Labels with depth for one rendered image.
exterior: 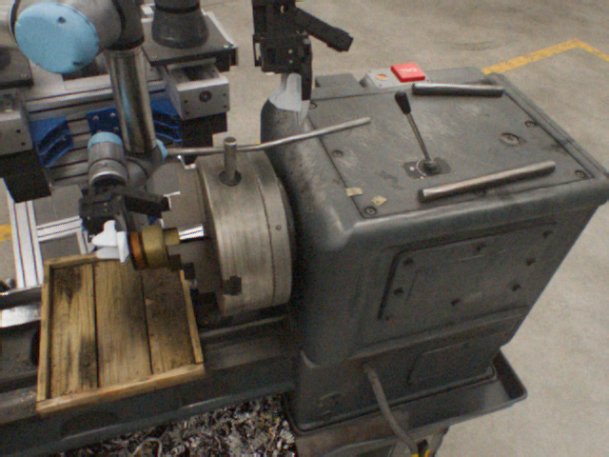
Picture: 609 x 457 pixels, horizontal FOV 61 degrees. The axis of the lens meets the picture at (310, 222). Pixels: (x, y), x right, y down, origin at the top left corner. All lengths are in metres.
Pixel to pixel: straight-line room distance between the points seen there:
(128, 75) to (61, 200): 1.40
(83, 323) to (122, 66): 0.54
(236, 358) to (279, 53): 0.61
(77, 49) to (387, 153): 0.57
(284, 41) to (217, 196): 0.28
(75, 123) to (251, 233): 0.77
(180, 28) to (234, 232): 0.73
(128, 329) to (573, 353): 1.86
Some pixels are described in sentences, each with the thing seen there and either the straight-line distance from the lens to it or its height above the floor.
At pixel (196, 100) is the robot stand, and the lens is 1.41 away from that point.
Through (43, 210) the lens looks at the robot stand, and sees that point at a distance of 2.49.
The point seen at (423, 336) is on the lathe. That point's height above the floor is 0.86.
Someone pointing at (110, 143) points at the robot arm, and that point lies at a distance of 1.20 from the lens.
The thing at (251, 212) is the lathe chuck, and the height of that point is 1.21.
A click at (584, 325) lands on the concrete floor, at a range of 2.61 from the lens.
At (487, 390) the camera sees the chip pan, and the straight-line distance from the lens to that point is 1.57.
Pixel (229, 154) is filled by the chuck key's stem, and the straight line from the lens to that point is 0.86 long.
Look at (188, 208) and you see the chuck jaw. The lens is 1.00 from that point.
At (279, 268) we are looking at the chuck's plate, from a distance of 0.91.
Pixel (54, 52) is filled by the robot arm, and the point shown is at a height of 1.38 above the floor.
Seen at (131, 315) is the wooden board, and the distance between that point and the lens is 1.18.
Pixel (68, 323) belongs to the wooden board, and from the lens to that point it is 1.20.
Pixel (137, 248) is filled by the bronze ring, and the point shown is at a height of 1.11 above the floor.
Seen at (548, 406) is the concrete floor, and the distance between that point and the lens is 2.29.
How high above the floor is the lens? 1.83
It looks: 45 degrees down
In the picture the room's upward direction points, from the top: 6 degrees clockwise
